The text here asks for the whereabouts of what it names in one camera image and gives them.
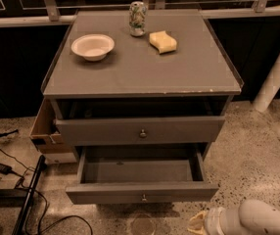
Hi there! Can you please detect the yellow-white gripper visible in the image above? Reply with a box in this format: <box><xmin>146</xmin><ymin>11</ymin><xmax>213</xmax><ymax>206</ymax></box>
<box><xmin>187</xmin><ymin>208</ymin><xmax>225</xmax><ymax>235</ymax></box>

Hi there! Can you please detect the grey drawer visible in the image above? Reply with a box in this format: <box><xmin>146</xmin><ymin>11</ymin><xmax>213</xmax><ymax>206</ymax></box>
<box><xmin>66</xmin><ymin>144</ymin><xmax>218</xmax><ymax>205</ymax></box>
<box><xmin>50</xmin><ymin>96</ymin><xmax>226</xmax><ymax>147</ymax></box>

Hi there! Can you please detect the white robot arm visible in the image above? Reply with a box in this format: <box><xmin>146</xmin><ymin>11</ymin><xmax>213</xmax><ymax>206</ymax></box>
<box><xmin>187</xmin><ymin>200</ymin><xmax>280</xmax><ymax>235</ymax></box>

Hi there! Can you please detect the grey top drawer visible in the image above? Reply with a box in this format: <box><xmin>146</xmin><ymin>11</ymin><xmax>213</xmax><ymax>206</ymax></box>
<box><xmin>50</xmin><ymin>96</ymin><xmax>226</xmax><ymax>147</ymax></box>

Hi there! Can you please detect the grey drawer cabinet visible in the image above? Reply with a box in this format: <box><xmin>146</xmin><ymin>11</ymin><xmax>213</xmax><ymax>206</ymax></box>
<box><xmin>43</xmin><ymin>10</ymin><xmax>243</xmax><ymax>153</ymax></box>

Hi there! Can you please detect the white diagonal pole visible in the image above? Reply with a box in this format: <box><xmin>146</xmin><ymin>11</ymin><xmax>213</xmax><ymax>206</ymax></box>
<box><xmin>253</xmin><ymin>54</ymin><xmax>280</xmax><ymax>113</ymax></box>

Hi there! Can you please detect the black bar on floor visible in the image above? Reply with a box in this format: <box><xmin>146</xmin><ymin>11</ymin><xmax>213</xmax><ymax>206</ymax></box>
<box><xmin>12</xmin><ymin>155</ymin><xmax>45</xmax><ymax>235</ymax></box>

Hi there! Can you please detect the yellow sponge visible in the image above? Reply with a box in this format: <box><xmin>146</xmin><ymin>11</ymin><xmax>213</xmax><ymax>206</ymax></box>
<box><xmin>149</xmin><ymin>31</ymin><xmax>177</xmax><ymax>54</ymax></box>

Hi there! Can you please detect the cardboard box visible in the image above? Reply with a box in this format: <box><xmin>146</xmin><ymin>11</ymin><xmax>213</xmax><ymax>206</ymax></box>
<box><xmin>30</xmin><ymin>99</ymin><xmax>76</xmax><ymax>164</ymax></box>

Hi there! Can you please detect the white paper bowl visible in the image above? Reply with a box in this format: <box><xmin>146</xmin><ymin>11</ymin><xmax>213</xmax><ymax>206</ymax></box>
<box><xmin>71</xmin><ymin>34</ymin><xmax>115</xmax><ymax>62</ymax></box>

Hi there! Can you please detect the black power adapter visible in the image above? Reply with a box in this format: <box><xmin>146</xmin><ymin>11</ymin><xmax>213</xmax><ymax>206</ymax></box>
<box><xmin>0</xmin><ymin>164</ymin><xmax>12</xmax><ymax>175</ymax></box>

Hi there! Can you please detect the floral drink can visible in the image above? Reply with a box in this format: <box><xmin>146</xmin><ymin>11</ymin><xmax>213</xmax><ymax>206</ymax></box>
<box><xmin>129</xmin><ymin>1</ymin><xmax>147</xmax><ymax>37</ymax></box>

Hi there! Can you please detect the metal railing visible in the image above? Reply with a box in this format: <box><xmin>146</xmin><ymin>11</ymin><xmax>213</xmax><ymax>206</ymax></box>
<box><xmin>0</xmin><ymin>0</ymin><xmax>280</xmax><ymax>29</ymax></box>

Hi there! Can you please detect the black cable on floor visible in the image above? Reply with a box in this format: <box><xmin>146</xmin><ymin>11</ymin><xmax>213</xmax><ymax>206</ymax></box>
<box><xmin>0</xmin><ymin>137</ymin><xmax>94</xmax><ymax>235</ymax></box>

